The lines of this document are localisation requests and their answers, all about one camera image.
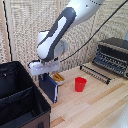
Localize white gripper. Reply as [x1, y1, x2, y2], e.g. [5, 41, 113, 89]
[28, 58, 62, 82]

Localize dark blue book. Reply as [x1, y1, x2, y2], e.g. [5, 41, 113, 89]
[38, 73, 59, 104]

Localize yellow food item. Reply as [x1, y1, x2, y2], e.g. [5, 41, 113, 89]
[53, 73, 65, 83]

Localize small white bowl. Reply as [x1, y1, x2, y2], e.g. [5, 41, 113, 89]
[53, 72, 67, 87]

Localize black fabric storage box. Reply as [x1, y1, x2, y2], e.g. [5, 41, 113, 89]
[0, 60, 52, 128]

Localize red plastic cup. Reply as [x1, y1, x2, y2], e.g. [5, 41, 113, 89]
[74, 76, 88, 93]

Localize black vertical pole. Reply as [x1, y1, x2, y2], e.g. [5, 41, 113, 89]
[2, 0, 13, 63]

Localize black toaster oven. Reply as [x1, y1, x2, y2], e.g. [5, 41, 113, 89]
[91, 37, 128, 80]

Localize black wire rack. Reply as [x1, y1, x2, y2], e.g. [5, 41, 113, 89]
[79, 64, 112, 86]

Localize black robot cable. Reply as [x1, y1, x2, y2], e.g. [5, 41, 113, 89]
[59, 2, 128, 63]

